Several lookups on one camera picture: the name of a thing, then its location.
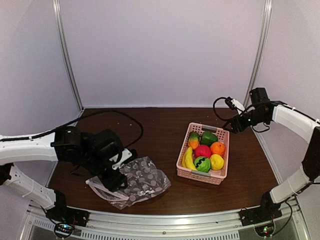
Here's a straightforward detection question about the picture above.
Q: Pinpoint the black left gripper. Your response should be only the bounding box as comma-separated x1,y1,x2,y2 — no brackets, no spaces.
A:
80,154,128,193

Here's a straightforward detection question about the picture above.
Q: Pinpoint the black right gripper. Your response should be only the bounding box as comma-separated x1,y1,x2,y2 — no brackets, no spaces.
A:
222,108,268,134

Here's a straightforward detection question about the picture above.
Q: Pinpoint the orange toy tangerine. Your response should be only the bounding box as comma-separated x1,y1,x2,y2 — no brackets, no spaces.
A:
210,141,226,156

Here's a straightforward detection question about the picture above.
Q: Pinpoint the yellow toy lemon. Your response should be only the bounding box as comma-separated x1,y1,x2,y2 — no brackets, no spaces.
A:
210,154,225,171

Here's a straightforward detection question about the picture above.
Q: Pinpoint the red toy apple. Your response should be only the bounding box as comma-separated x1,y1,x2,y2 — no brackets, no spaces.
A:
194,144,212,158

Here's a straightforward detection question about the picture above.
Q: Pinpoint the orange green toy carrot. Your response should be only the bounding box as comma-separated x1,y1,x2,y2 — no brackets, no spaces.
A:
187,131,201,150

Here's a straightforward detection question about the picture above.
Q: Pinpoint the clear zip top bag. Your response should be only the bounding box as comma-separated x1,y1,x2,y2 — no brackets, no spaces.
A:
85,156,171,210

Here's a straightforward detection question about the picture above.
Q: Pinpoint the yellow toy banana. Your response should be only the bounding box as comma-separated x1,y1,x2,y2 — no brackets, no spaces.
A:
181,147,197,171

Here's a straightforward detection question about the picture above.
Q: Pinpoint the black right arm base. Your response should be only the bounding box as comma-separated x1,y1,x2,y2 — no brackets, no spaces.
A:
238,192,282,226

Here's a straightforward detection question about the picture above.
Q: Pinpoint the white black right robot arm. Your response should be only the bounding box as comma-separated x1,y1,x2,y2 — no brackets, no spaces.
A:
223,87,320,221

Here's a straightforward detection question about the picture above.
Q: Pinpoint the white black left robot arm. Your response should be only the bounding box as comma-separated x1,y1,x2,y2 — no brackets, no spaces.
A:
0,126,132,222

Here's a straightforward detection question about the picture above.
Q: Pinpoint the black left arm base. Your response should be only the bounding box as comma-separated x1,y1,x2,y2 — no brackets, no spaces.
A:
45,190,90,227

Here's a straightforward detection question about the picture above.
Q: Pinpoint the green toy bell pepper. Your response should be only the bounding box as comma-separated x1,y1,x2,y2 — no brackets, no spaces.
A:
200,131,219,147

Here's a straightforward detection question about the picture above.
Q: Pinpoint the green black toy watermelon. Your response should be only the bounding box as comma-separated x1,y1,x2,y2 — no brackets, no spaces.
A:
194,156,211,173

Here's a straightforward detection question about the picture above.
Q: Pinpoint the pink perforated plastic basket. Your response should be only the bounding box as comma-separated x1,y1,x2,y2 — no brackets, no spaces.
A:
176,122,230,185

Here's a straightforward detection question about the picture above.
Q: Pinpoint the left circuit board with leds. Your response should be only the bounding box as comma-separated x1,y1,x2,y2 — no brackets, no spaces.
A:
53,222,75,238

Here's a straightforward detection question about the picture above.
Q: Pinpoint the circuit board with leds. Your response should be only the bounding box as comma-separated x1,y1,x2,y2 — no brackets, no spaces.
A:
254,223,275,238
53,222,75,238

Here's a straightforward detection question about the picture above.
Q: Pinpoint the right circuit board with leds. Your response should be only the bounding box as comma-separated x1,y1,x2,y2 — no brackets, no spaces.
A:
254,223,275,238

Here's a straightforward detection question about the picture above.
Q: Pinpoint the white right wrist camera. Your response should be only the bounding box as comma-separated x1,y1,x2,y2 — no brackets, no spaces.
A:
224,97,245,113

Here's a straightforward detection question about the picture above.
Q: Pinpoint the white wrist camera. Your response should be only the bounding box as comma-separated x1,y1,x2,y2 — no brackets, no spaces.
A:
224,97,245,113
109,148,138,170

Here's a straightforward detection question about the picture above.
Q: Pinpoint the black right camera cable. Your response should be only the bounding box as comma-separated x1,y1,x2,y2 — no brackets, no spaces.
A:
213,96,235,123

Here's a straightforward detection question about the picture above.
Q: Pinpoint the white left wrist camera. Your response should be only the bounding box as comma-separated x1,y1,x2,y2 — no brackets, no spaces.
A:
109,148,138,170

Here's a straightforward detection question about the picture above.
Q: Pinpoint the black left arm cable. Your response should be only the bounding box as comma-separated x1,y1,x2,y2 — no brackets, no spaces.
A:
24,111,145,151

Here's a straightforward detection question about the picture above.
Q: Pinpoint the aluminium front rail frame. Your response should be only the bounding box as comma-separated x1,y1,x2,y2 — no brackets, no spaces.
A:
18,198,311,240

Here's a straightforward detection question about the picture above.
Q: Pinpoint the left aluminium corner post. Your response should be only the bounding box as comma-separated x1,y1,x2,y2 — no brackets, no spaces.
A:
52,0,84,112

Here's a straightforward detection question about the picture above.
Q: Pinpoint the aluminium corner post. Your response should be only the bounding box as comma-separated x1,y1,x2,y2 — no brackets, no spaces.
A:
244,0,272,107
52,0,84,112

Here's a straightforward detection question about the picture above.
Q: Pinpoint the right aluminium corner post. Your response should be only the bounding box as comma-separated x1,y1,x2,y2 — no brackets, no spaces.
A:
244,0,272,107

